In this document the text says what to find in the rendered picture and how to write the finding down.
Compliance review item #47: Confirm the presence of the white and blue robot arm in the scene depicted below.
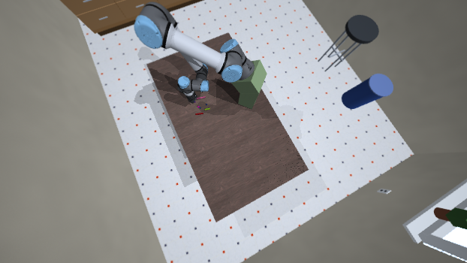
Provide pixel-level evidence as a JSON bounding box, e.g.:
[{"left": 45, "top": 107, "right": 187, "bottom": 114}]
[{"left": 134, "top": 2, "right": 255, "bottom": 94}]

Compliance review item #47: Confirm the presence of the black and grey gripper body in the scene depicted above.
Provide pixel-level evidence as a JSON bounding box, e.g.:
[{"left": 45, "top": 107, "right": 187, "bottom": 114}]
[{"left": 177, "top": 84, "right": 197, "bottom": 104}]

